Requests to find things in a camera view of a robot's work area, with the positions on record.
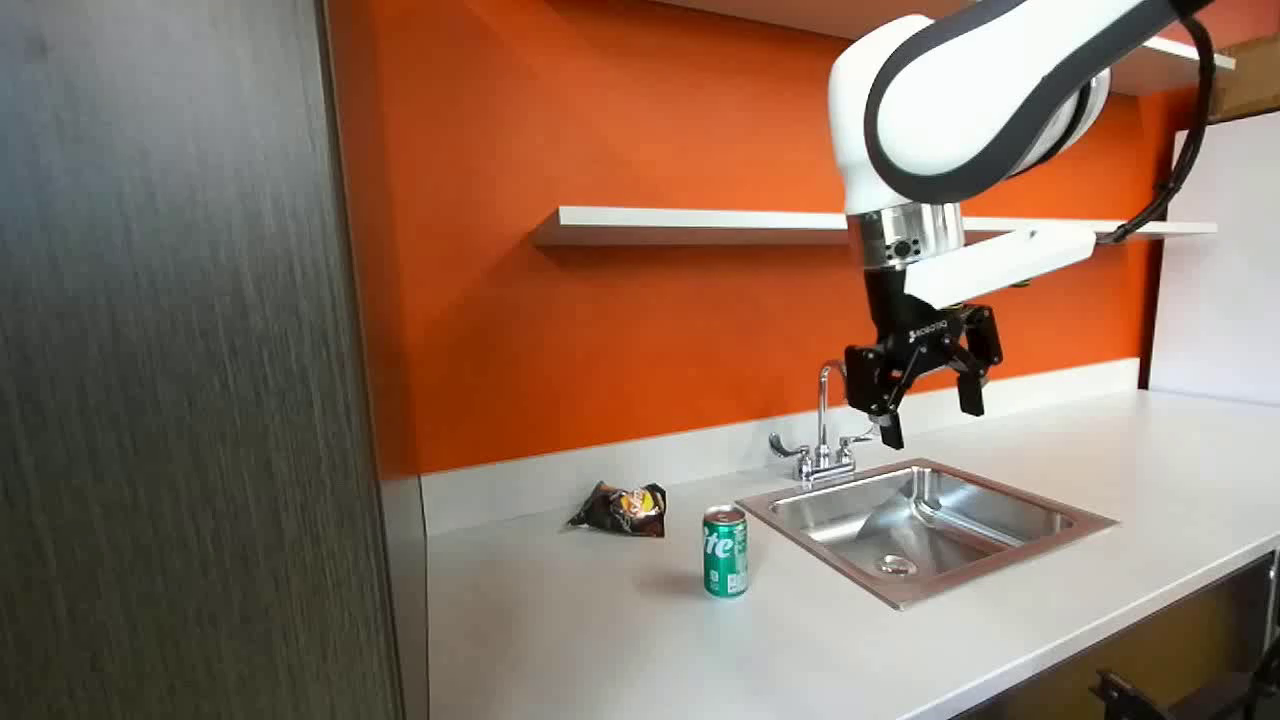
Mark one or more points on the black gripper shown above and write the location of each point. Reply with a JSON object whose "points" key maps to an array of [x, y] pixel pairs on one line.
{"points": [[920, 340]]}

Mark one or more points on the brown cardboard box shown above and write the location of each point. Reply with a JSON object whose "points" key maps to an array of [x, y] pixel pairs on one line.
{"points": [[1249, 86]]}

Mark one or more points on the dark crumpled chip bag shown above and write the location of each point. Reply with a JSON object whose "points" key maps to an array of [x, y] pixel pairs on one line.
{"points": [[623, 511]]}

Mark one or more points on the white tall cabinet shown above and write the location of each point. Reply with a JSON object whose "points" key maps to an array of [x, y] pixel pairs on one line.
{"points": [[1221, 267]]}

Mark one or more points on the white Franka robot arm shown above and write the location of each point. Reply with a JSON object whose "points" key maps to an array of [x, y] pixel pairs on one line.
{"points": [[960, 105]]}

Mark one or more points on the chrome faucet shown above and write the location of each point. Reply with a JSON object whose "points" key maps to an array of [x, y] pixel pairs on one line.
{"points": [[826, 447]]}

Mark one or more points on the stainless steel sink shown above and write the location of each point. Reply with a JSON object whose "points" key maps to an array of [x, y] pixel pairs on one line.
{"points": [[932, 533]]}

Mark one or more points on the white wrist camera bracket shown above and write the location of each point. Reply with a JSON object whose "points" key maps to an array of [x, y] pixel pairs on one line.
{"points": [[1003, 261]]}

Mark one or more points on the thin white wall shelf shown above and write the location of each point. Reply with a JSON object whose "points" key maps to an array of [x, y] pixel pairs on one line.
{"points": [[692, 225]]}

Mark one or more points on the dark wood cabinet panel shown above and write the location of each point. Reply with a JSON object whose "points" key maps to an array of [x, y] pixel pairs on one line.
{"points": [[173, 374]]}

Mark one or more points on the green sprite can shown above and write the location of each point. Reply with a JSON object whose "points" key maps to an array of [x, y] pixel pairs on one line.
{"points": [[727, 555]]}

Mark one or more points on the thick white wall shelf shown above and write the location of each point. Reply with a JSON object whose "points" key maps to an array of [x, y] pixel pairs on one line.
{"points": [[787, 11]]}

